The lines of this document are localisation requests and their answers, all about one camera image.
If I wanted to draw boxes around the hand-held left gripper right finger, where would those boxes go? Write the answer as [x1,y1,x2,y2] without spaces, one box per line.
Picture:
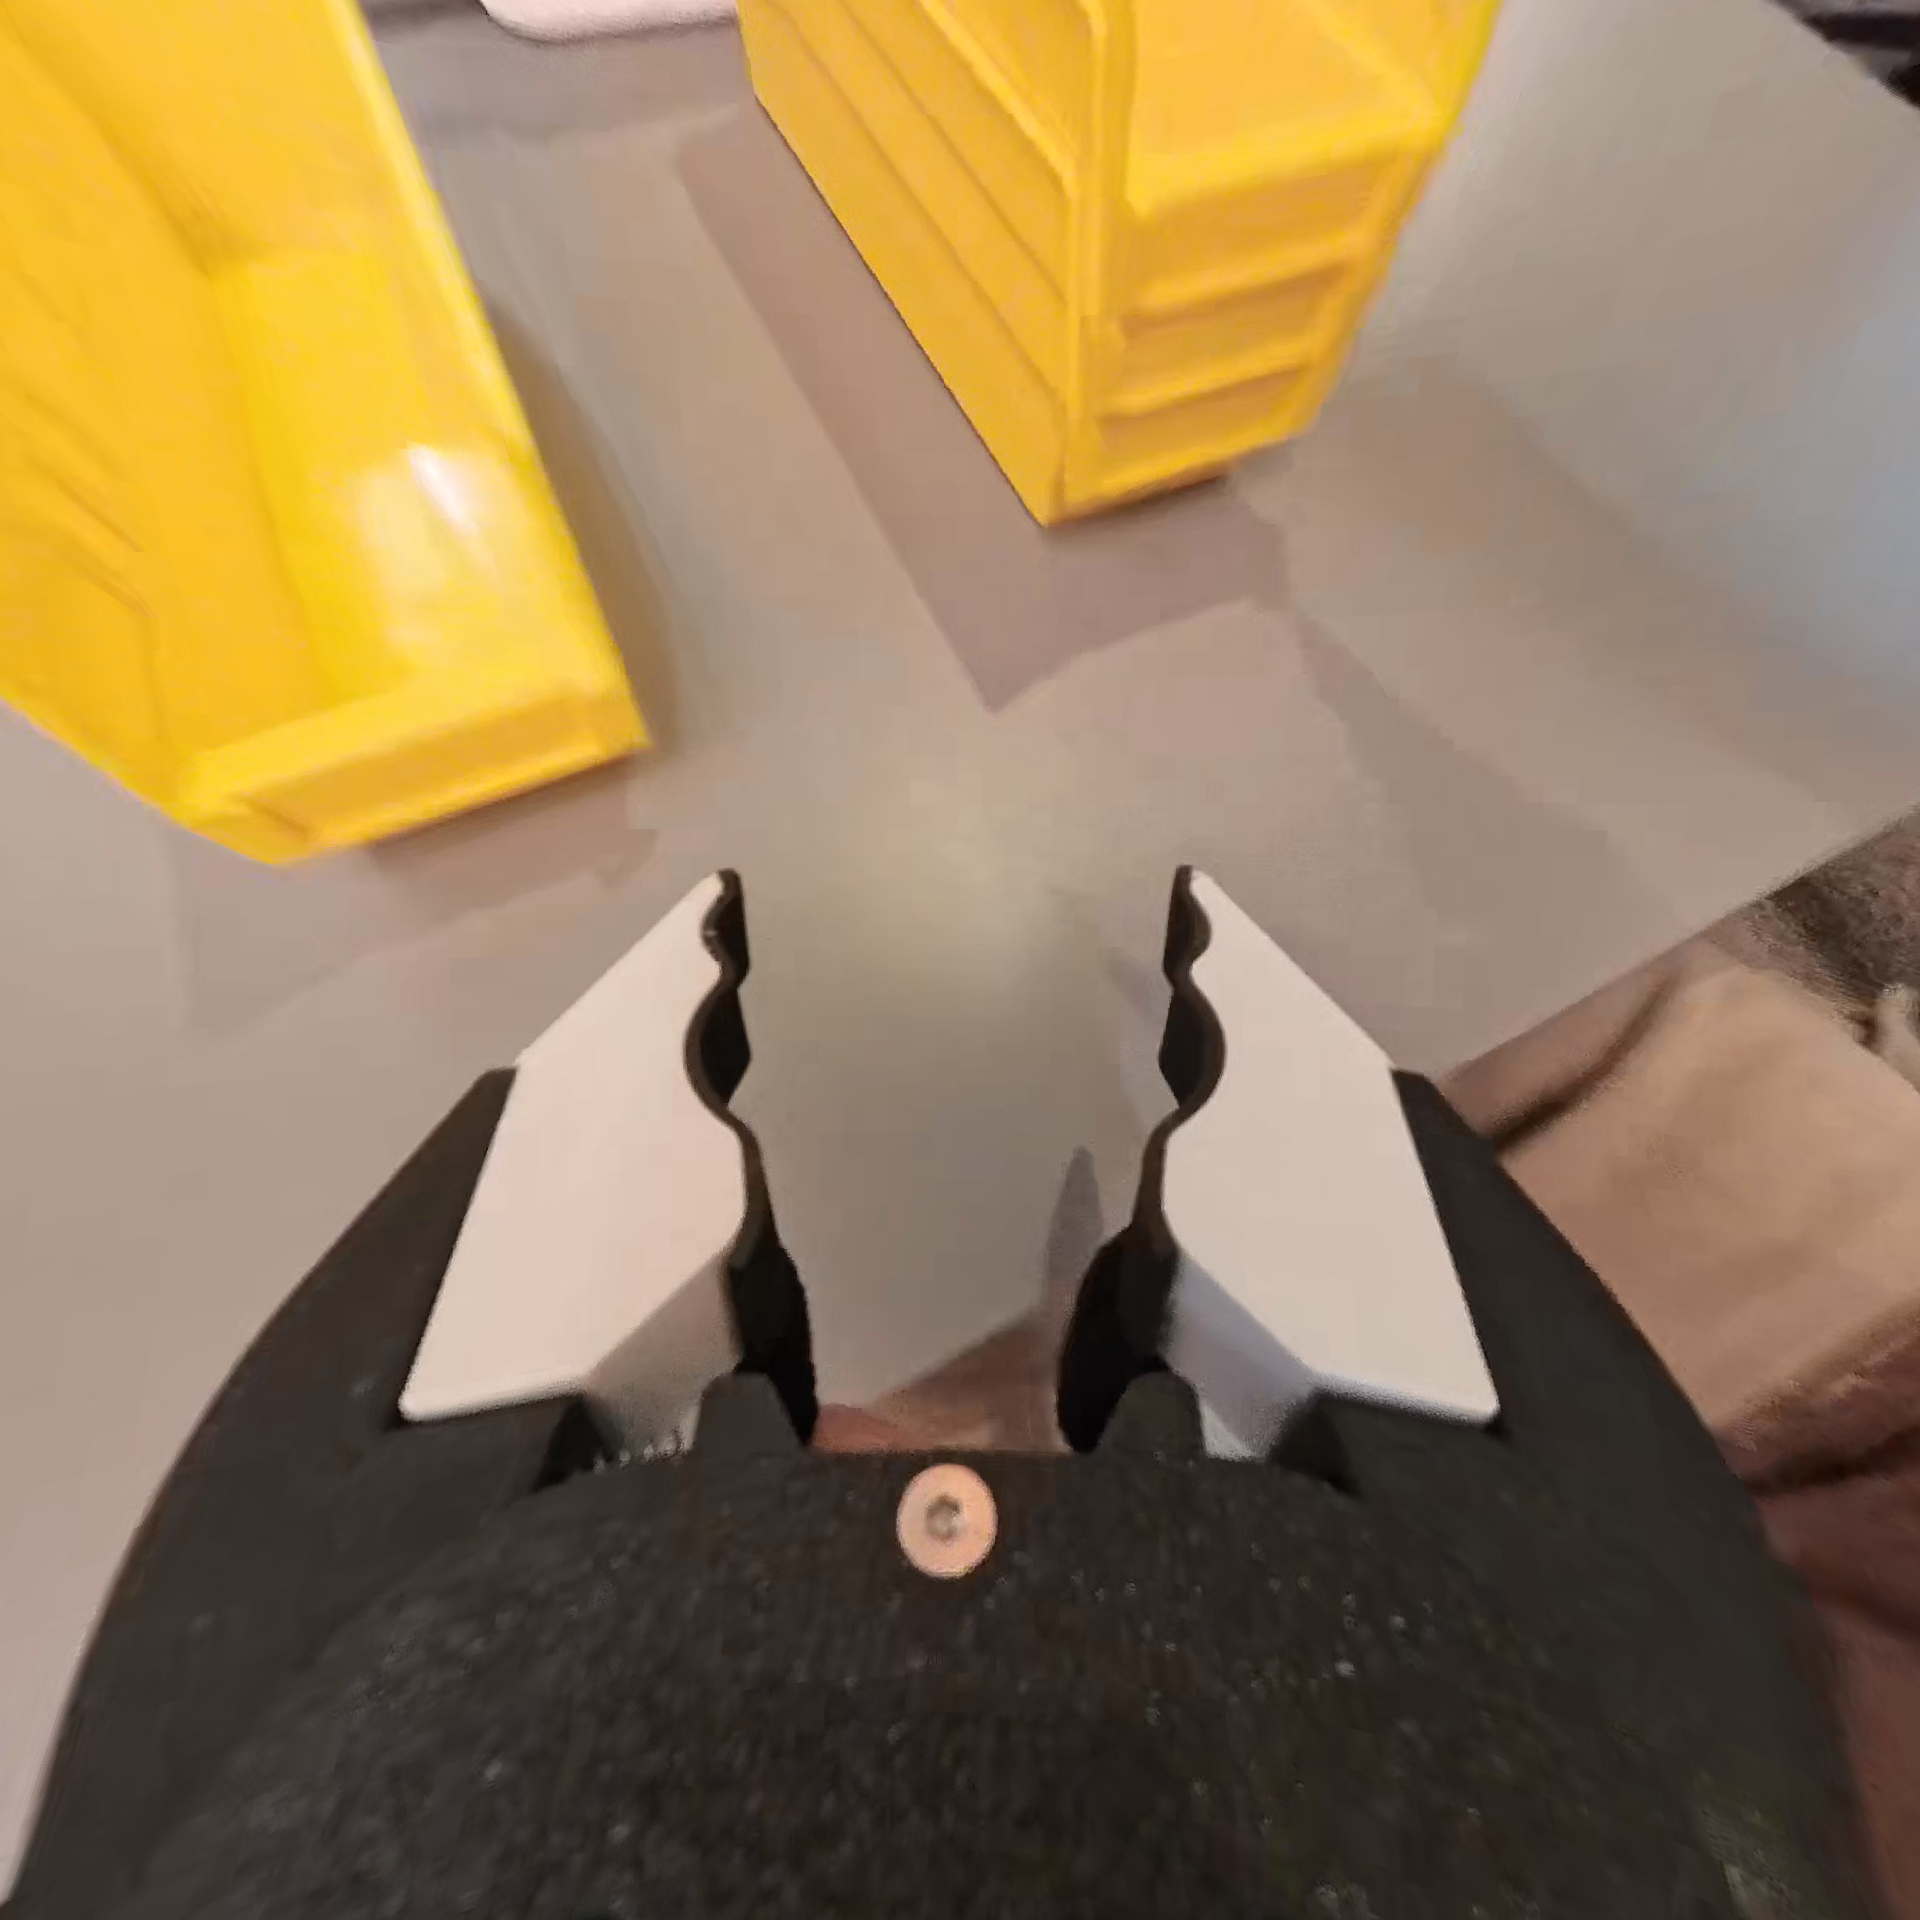
[1058,862,1504,1460]

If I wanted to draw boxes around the yellow plastic storage bin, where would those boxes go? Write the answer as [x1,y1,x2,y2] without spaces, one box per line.
[900,0,1504,306]
[742,15,1337,525]
[742,0,1404,407]
[0,0,648,868]

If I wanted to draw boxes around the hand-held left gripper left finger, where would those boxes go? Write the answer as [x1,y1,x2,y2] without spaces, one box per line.
[400,868,817,1453]

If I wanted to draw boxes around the person's beige trousers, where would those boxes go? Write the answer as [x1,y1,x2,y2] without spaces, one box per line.
[1445,932,1920,1488]

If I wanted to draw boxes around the person's brown top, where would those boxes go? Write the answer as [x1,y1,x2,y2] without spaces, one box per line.
[1727,1442,1920,1920]

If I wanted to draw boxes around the grey desk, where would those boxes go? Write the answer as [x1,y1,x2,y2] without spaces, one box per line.
[0,0,1920,1848]

